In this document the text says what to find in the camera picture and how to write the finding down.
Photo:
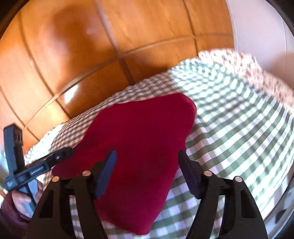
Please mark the red knit cloth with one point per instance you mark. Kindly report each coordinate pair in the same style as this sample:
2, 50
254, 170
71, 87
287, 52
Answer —
147, 137

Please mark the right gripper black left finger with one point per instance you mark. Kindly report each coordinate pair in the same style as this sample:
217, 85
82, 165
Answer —
52, 217

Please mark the person's left hand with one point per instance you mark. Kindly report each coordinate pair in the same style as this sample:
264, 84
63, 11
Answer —
20, 199

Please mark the dark red sleeve forearm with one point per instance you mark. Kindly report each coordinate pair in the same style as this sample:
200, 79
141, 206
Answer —
13, 223

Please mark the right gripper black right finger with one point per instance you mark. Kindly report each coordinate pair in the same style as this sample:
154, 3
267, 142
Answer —
241, 216

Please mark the wooden panelled headboard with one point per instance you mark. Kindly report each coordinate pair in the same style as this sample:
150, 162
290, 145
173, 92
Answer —
60, 58

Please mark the floral pink mattress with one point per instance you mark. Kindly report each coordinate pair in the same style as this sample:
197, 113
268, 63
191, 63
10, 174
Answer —
252, 68

